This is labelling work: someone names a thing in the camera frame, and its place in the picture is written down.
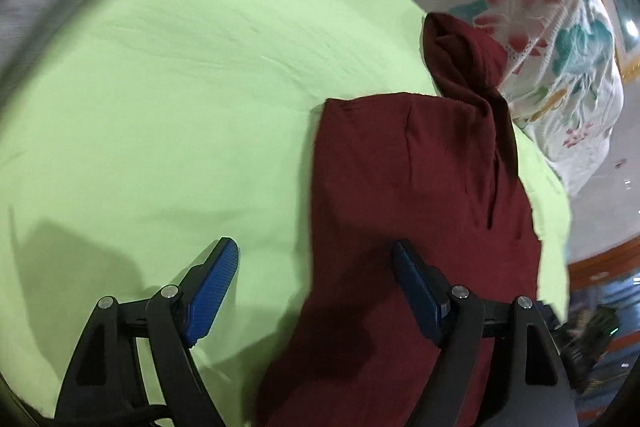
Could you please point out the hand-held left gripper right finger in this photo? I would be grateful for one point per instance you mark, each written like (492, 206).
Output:
(415, 287)

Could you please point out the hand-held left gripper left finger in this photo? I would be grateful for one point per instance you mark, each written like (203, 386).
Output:
(212, 284)

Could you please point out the maroon garment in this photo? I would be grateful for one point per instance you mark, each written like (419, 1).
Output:
(400, 167)

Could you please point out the light green bed sheet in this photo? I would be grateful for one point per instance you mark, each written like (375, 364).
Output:
(175, 107)

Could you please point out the gold framed picture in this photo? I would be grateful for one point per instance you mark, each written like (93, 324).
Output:
(631, 52)

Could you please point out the white floral quilt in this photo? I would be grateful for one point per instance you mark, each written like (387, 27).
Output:
(550, 32)

